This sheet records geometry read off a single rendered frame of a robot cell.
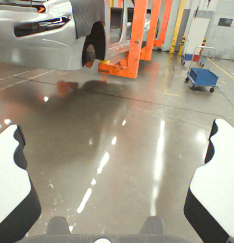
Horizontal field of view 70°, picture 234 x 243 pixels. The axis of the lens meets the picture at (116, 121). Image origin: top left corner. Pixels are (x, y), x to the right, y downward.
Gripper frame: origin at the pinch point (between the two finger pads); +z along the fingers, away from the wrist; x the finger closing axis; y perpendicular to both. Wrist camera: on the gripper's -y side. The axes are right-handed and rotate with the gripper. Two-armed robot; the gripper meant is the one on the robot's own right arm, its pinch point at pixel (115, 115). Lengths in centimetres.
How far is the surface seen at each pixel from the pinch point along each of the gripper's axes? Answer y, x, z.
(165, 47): 134, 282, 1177
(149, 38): 29, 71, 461
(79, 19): -13, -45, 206
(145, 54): 66, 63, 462
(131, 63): 50, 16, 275
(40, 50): 14, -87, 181
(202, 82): 127, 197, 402
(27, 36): 0, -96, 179
